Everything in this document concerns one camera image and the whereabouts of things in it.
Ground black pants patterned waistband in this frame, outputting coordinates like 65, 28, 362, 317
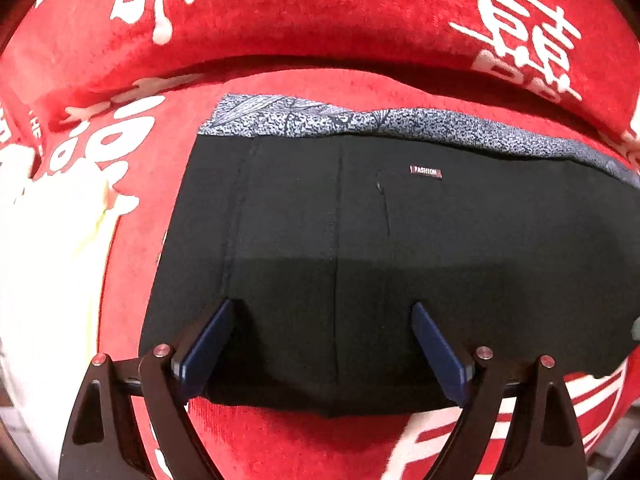
140, 94, 639, 414

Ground red sofa seat cushion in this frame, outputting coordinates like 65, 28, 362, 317
0, 66, 640, 480

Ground red sofa back cushion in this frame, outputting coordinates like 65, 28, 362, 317
1, 0, 639, 136

